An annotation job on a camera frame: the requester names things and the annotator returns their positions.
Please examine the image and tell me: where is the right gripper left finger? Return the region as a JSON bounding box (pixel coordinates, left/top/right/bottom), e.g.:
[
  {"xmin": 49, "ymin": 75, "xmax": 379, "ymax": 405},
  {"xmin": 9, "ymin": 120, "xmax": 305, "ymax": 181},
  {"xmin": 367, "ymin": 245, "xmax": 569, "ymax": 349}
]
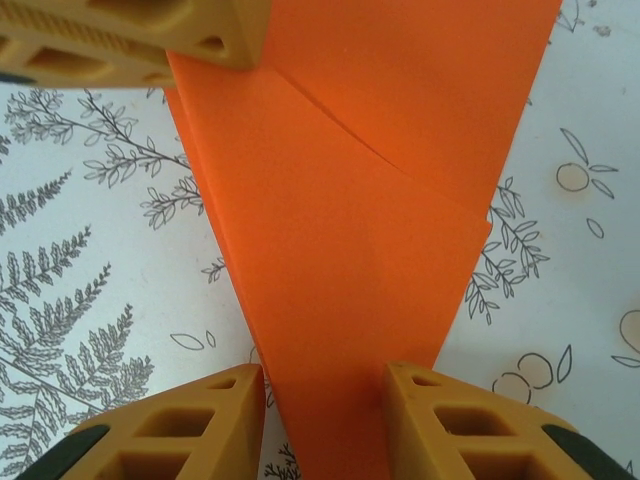
[{"xmin": 22, "ymin": 363, "xmax": 266, "ymax": 480}]

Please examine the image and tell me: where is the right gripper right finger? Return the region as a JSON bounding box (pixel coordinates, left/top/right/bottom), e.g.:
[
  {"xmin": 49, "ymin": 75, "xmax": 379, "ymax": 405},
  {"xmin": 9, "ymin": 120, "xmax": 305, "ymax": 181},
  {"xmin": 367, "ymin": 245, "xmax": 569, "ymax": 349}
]
[{"xmin": 382, "ymin": 362, "xmax": 640, "ymax": 480}]

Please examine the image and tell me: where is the orange paper sheet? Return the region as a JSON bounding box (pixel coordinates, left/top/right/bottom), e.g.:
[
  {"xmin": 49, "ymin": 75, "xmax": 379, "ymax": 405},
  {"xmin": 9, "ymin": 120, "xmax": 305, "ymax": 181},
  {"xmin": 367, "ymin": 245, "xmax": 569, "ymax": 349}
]
[{"xmin": 164, "ymin": 0, "xmax": 564, "ymax": 480}]

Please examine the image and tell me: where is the floral print table mat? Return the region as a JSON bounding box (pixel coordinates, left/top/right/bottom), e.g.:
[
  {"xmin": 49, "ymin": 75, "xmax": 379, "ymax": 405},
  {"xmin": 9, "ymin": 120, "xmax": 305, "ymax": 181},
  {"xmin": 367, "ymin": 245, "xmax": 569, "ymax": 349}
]
[{"xmin": 0, "ymin": 0, "xmax": 640, "ymax": 480}]

